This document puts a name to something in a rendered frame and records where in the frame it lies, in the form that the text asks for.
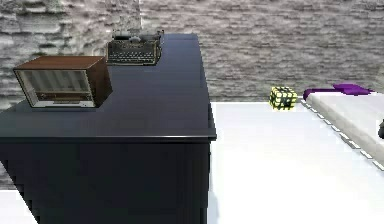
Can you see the dark blue cabinet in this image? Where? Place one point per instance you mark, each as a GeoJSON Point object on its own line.
{"type": "Point", "coordinates": [133, 110]}

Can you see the black typewriter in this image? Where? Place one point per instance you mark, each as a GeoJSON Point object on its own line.
{"type": "Point", "coordinates": [134, 50]}

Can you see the yellow and black cube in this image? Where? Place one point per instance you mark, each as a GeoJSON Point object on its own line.
{"type": "Point", "coordinates": [283, 98]}

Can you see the brown wooden radio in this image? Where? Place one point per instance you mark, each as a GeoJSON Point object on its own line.
{"type": "Point", "coordinates": [63, 81]}

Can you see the purple pillow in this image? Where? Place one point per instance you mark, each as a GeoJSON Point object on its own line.
{"type": "Point", "coordinates": [346, 89]}

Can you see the white bed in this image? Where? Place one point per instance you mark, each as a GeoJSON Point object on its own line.
{"type": "Point", "coordinates": [353, 116]}

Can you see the black round object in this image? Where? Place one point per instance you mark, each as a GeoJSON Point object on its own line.
{"type": "Point", "coordinates": [381, 130]}

